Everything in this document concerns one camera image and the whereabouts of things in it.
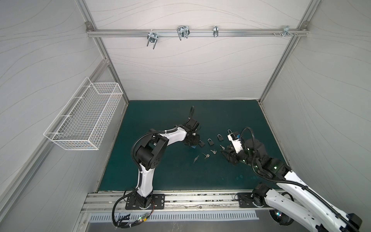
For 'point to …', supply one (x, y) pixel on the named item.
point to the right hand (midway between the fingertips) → (227, 145)
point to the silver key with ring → (214, 151)
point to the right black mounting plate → (245, 200)
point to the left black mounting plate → (158, 202)
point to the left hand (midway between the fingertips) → (199, 141)
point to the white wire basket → (83, 122)
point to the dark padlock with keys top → (202, 143)
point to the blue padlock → (193, 146)
